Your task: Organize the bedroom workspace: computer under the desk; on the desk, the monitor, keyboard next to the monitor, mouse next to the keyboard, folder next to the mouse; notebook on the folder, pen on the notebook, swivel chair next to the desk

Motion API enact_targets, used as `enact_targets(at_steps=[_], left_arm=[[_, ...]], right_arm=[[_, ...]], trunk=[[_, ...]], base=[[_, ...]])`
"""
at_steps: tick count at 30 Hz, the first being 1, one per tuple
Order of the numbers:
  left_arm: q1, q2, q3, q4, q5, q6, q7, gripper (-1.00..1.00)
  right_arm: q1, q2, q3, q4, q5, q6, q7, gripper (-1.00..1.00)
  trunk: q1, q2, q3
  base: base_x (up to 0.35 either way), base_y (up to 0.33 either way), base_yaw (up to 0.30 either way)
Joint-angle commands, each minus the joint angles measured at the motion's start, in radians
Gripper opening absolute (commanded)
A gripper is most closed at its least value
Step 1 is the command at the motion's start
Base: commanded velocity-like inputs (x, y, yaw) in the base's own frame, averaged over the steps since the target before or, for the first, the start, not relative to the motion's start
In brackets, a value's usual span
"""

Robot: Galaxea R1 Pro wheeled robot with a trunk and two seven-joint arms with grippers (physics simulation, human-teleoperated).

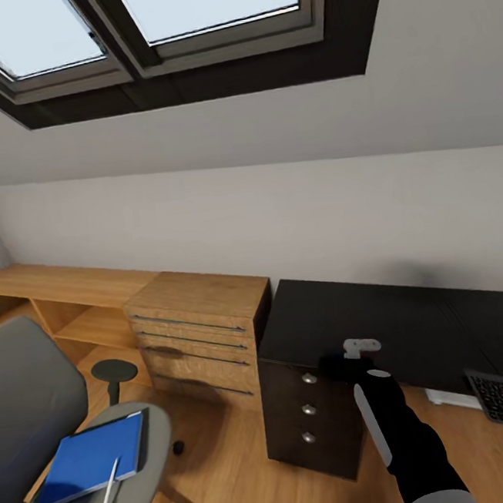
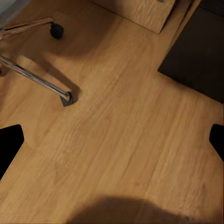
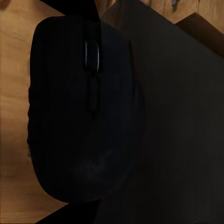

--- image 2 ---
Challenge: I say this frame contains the swivel chair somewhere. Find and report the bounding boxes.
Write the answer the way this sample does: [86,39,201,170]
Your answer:
[0,0,74,106]

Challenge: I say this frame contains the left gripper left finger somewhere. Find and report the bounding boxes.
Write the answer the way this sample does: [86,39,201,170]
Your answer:
[0,124,24,180]

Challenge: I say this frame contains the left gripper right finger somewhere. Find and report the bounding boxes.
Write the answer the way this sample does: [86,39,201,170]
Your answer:
[209,124,224,161]

